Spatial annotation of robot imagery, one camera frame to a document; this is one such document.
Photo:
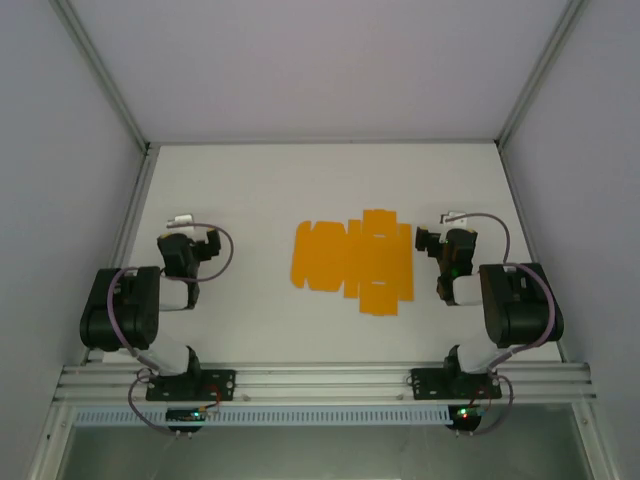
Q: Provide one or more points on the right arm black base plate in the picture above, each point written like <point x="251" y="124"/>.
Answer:
<point x="425" y="385"/>

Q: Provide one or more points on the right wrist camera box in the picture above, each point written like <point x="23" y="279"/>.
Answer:
<point x="455" y="218"/>

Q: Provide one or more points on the wide aluminium table side rail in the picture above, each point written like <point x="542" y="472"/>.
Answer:
<point x="129" y="225"/>

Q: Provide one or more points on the aluminium frame post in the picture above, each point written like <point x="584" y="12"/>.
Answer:
<point x="540" y="70"/>
<point x="100" y="70"/>

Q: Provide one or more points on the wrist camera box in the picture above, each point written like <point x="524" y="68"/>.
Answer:
<point x="181" y="220"/>
<point x="455" y="218"/>

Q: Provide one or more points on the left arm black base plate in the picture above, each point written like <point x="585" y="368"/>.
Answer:
<point x="220" y="385"/>

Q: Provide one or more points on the aluminium mounting rail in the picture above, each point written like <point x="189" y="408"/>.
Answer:
<point x="320" y="382"/>

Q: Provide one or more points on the thin aluminium table side rail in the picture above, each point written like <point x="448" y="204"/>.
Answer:
<point x="518" y="200"/>

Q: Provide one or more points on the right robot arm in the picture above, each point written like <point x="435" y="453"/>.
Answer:
<point x="520" y="315"/>

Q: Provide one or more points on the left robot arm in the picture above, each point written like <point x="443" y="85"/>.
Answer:
<point x="120" y="320"/>

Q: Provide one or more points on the aluminium frame leg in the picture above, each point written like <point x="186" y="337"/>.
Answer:
<point x="595" y="440"/>
<point x="47" y="440"/>

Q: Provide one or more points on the orange paper box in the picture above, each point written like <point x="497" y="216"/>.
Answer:
<point x="350" y="260"/>

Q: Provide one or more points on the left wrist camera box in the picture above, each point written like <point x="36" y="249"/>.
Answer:
<point x="181" y="220"/>

